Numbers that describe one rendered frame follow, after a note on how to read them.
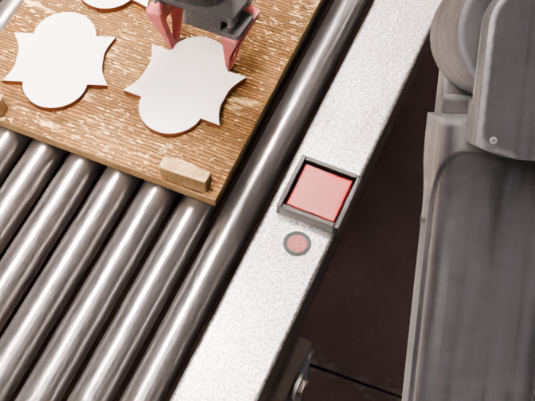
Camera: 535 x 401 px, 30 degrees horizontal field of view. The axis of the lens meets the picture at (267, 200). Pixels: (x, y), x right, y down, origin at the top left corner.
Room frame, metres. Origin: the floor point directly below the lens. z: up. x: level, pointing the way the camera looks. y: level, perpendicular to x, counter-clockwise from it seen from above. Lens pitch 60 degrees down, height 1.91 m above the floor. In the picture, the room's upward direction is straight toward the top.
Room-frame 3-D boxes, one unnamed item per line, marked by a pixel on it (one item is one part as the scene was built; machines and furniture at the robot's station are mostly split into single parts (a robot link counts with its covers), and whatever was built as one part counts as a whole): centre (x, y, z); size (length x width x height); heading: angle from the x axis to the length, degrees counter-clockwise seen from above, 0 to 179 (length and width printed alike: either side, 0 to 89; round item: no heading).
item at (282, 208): (0.58, -0.06, 0.92); 0.08 x 0.08 x 0.02; 66
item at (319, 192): (0.58, -0.06, 0.92); 0.06 x 0.06 x 0.01; 66
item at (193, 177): (0.59, 0.09, 0.95); 0.06 x 0.02 x 0.03; 67
